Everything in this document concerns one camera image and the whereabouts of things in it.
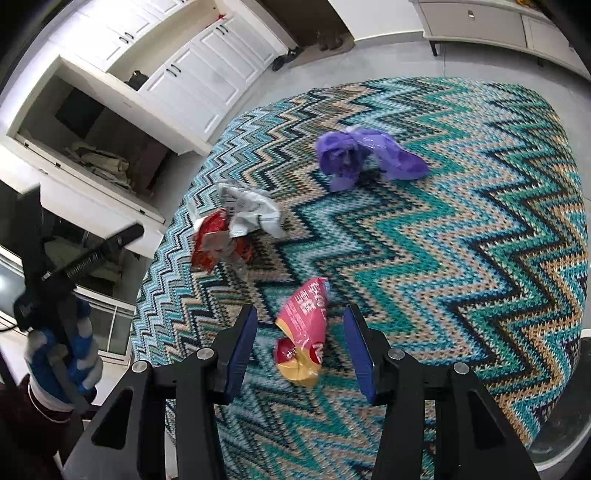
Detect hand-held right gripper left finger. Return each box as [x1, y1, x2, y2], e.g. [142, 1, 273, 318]
[62, 304, 259, 480]

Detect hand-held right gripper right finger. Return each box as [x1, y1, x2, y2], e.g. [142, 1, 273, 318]
[342, 304, 541, 480]

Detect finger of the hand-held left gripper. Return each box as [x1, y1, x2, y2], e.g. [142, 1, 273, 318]
[41, 223, 145, 284]
[14, 185, 47, 282]

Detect pink red snack packet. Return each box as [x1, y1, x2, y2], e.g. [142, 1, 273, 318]
[273, 277, 331, 388]

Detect person's left forearm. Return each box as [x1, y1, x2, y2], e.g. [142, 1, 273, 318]
[0, 376, 86, 480]

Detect person's left hand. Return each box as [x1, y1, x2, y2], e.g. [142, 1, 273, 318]
[25, 298, 105, 408]

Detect white open shelf cabinet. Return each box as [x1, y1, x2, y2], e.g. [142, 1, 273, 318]
[0, 55, 214, 366]

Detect folded beige cloth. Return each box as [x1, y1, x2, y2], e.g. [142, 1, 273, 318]
[66, 140, 137, 195]

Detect zigzag knitted blanket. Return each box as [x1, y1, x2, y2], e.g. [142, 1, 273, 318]
[130, 76, 590, 480]

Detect crumpled red snack wrapper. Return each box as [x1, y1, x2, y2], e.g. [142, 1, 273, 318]
[190, 210, 253, 280]

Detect dark brown bag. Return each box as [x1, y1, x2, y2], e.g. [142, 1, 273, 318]
[136, 136, 170, 190]

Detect black box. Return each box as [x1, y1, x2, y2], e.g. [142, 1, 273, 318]
[54, 89, 106, 138]

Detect silver grey wrapper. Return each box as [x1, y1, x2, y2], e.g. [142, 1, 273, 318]
[215, 181, 290, 240]

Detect large purple plastic bag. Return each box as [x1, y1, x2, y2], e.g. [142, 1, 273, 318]
[315, 127, 431, 193]

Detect white lower shoe cabinet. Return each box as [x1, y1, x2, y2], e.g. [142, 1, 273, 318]
[137, 11, 290, 156]

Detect pair of black shoes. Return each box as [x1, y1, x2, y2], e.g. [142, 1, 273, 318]
[271, 45, 304, 71]

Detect brown doormat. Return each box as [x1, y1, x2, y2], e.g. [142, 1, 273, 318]
[295, 33, 357, 55]

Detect dark brown entrance door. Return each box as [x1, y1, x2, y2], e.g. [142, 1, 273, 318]
[263, 0, 340, 38]

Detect white television stand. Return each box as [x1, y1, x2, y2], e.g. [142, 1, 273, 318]
[410, 0, 591, 78]

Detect white upper wall cabinet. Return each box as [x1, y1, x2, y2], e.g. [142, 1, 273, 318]
[46, 0, 197, 73]

